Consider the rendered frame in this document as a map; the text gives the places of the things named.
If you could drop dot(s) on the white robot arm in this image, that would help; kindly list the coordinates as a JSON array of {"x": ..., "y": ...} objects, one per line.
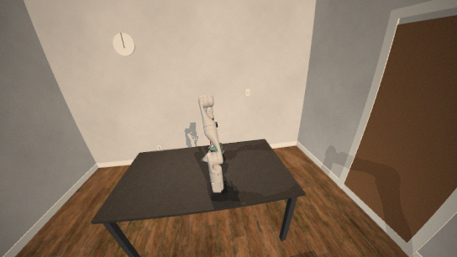
[{"x": 210, "y": 130}]

